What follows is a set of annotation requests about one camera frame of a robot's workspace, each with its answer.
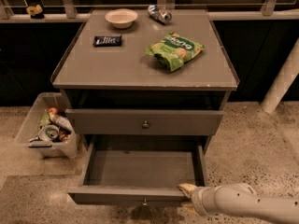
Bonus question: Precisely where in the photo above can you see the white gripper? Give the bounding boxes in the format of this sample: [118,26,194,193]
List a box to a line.
[178,183,212,217]

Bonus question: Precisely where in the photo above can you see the grey drawer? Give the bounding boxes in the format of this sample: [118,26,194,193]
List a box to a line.
[68,135,206,207]
[65,109,223,135]

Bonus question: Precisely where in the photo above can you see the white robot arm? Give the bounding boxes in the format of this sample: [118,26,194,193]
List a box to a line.
[178,183,299,224]

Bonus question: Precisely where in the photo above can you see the grey top drawer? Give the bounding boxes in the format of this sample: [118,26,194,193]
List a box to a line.
[65,109,223,135]

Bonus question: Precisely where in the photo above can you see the grey drawer cabinet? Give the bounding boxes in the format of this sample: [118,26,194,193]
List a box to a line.
[52,10,238,147]

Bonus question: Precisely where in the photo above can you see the metal floor drain cover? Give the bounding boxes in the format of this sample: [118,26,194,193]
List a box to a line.
[131,205,155,221]

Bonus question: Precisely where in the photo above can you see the green snack bag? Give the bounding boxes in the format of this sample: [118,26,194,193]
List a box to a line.
[146,32,205,72]

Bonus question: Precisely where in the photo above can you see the empty can in bin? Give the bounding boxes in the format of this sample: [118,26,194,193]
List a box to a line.
[38,125,59,141]

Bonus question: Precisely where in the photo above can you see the clear plastic trash bin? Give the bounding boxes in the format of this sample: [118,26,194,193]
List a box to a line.
[14,92,79,159]

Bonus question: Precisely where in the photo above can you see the plastic bottle in bin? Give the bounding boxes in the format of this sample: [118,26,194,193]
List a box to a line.
[50,112,73,132]

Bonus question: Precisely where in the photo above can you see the white diagonal pillar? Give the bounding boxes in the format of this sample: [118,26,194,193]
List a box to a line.
[261,38,299,114]

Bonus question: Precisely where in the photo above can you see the crushed silver can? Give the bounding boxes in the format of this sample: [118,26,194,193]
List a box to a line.
[148,5,172,25]

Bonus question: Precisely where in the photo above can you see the dark blue candy bar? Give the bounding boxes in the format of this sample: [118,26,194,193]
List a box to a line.
[93,35,122,47]

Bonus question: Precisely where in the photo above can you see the white paper bowl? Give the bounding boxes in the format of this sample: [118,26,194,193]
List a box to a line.
[105,8,138,29]

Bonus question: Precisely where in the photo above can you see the yellow toy on ledge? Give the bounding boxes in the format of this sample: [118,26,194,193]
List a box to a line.
[26,5,44,19]

